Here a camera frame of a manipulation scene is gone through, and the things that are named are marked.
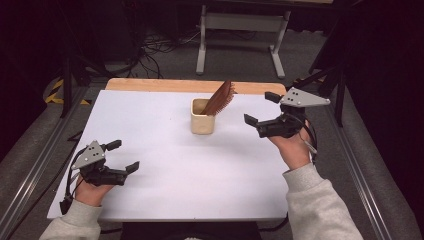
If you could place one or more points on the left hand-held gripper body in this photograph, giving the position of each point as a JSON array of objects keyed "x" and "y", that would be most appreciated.
[{"x": 89, "y": 156}]

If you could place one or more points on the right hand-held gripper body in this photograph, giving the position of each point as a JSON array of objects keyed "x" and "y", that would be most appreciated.
[{"x": 301, "y": 98}]

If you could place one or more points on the brown wooden hairbrush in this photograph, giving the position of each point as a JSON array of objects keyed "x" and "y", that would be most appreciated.
[{"x": 220, "y": 98}]

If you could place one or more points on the cream square cup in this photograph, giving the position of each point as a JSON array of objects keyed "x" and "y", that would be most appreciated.
[{"x": 201, "y": 125}]

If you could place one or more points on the person's left hand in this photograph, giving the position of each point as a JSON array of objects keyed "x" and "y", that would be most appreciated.
[{"x": 90, "y": 194}]

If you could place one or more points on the person's right hand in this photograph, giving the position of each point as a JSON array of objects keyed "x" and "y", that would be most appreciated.
[{"x": 295, "y": 151}]

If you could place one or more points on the black metal stand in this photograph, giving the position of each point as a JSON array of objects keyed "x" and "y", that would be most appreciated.
[
  {"x": 340, "y": 113},
  {"x": 68, "y": 83}
]

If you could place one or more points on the wooden board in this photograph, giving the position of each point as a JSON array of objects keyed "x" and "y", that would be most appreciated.
[{"x": 150, "y": 85}]

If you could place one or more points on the person's dark lap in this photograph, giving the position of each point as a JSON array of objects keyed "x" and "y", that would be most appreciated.
[{"x": 186, "y": 231}]

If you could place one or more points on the aluminium rail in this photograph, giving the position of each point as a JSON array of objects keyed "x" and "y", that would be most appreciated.
[
  {"x": 36, "y": 166},
  {"x": 360, "y": 173}
]

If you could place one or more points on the white metal table frame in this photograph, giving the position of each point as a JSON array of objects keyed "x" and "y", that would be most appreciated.
[{"x": 241, "y": 21}]

